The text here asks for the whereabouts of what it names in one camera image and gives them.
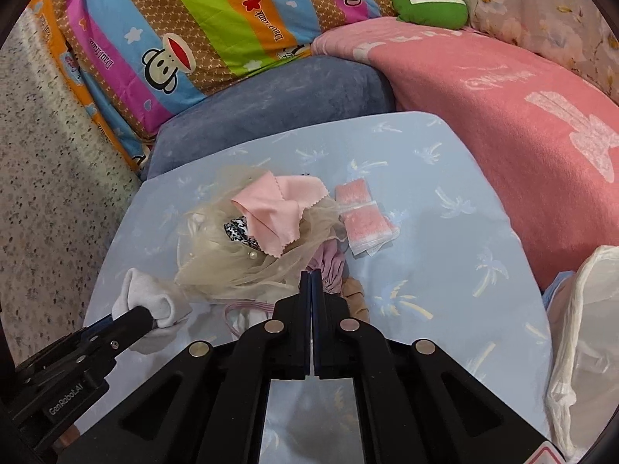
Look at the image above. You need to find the blue-grey cushion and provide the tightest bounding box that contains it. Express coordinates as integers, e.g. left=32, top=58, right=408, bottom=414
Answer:
left=140, top=53, right=397, bottom=182

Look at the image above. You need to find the pink blanket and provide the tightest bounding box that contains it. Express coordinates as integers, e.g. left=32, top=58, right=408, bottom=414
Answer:
left=309, top=17, right=619, bottom=291

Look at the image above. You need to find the purple cloth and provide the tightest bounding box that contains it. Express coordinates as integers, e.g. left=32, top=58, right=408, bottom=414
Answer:
left=304, top=242, right=349, bottom=295

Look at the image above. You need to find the light blue palm print cloth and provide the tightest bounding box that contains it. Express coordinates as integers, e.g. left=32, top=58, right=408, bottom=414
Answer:
left=82, top=111, right=554, bottom=445

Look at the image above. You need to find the white sock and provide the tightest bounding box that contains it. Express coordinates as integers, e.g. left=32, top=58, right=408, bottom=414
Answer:
left=110, top=268, right=192, bottom=353

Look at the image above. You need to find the beige tulle fabric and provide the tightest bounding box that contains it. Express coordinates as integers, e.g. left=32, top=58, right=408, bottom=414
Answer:
left=174, top=164, right=349, bottom=300

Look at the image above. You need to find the green check mark cushion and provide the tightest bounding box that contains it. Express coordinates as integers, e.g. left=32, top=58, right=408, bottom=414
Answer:
left=391, top=0, right=469, bottom=27

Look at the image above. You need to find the grey floral quilt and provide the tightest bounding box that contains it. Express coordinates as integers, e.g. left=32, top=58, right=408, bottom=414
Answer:
left=401, top=0, right=615, bottom=92

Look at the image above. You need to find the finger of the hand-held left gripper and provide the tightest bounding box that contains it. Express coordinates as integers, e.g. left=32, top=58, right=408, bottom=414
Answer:
left=77, top=326, right=119, bottom=345
left=14, top=305, right=157, bottom=379

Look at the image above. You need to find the white plastic bag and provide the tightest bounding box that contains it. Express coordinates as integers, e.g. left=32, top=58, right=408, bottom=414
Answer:
left=545, top=246, right=619, bottom=462

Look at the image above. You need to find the folded pink towel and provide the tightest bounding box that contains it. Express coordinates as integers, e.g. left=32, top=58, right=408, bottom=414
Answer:
left=335, top=179, right=401, bottom=258

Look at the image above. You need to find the pink striped cloth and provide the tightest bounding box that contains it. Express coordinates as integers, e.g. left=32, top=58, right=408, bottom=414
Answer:
left=223, top=299, right=279, bottom=339

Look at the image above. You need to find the colourful monkey-print pillow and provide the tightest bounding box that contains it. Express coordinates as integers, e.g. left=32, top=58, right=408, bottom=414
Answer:
left=29, top=0, right=402, bottom=175

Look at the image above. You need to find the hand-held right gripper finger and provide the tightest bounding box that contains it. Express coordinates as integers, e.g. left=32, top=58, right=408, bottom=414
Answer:
left=312, top=273, right=557, bottom=464
left=58, top=271, right=313, bottom=464

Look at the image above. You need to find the beige stocking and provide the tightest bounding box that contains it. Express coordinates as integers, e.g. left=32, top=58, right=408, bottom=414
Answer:
left=341, top=276, right=371, bottom=322

